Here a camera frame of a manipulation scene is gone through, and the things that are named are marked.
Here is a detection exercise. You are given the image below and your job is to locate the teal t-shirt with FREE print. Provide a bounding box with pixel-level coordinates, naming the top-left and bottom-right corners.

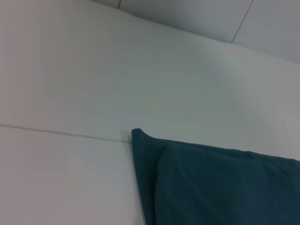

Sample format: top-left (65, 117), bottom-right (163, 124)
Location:
top-left (131, 128), bottom-right (300, 225)

